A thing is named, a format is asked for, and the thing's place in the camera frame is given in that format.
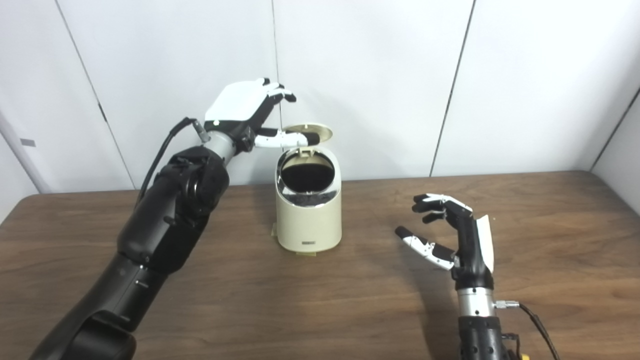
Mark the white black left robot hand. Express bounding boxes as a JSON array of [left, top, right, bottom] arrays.
[[204, 77, 321, 152]]

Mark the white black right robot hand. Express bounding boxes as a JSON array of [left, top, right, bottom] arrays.
[[395, 193, 496, 291]]

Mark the cream round bin lid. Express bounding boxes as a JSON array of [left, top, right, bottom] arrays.
[[284, 123, 333, 151]]

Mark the cream-colored bin body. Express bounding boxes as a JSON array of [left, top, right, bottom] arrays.
[[274, 146, 343, 253]]

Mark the grey slanted pole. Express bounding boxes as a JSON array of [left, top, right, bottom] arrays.
[[0, 112, 53, 195]]

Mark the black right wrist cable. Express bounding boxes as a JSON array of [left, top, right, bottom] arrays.
[[494, 300, 561, 360]]

